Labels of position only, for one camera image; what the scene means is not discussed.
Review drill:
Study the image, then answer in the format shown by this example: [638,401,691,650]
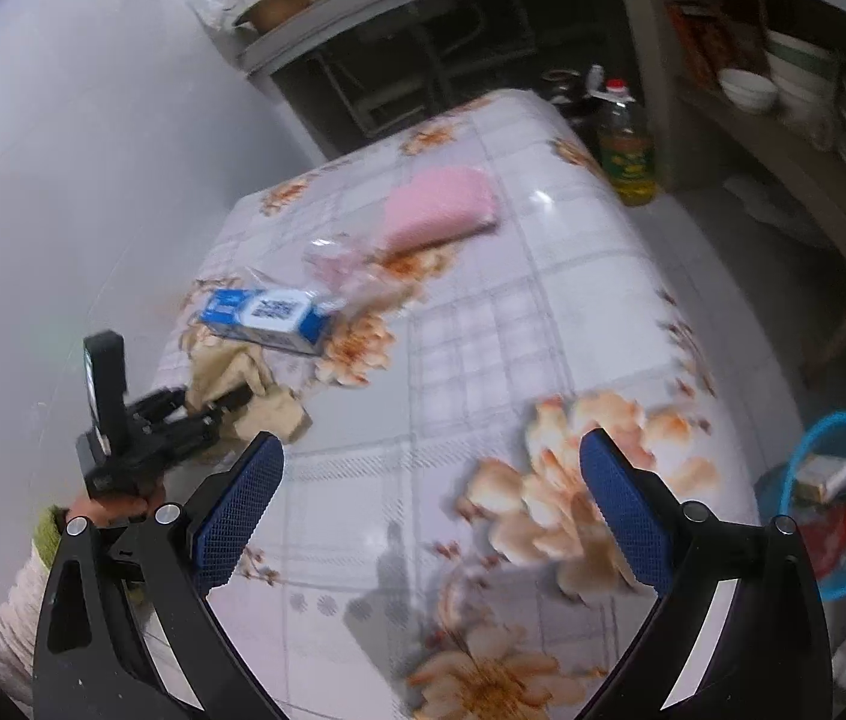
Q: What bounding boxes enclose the clear plastic bag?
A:
[233,234,439,319]

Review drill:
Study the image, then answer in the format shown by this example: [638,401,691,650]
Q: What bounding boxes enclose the floral tablecloth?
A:
[148,88,763,720]

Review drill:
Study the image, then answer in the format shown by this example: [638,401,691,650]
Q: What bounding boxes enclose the cooking oil bottle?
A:
[597,78,658,206]

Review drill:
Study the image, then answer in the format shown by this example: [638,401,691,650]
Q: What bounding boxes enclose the yellow white medicine box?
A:
[793,454,846,505]

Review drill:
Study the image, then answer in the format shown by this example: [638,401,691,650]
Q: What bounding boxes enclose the blue white medicine box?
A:
[200,288,332,356]

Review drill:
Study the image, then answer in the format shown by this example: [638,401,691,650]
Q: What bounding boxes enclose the brown paper napkin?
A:
[185,337,311,461]

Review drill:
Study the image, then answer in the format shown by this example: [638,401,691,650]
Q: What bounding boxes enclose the red snack wrapper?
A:
[800,499,846,580]

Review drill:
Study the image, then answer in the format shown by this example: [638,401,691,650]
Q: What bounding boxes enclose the white bowl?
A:
[718,68,778,114]

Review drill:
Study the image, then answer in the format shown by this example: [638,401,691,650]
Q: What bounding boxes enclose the brass pot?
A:
[234,0,317,34]

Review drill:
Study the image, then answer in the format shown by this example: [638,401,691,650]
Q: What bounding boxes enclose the white knit sleeve forearm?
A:
[0,505,68,718]

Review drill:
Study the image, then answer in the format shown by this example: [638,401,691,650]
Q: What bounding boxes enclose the stack of white plates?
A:
[765,31,846,166]

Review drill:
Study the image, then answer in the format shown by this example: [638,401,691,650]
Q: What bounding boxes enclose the person's left hand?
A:
[65,484,166,527]

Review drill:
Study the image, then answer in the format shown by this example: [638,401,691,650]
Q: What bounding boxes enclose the pink sponge cloth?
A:
[377,166,498,255]

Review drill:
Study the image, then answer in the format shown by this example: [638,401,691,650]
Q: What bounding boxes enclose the blue plastic trash basket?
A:
[755,411,846,603]

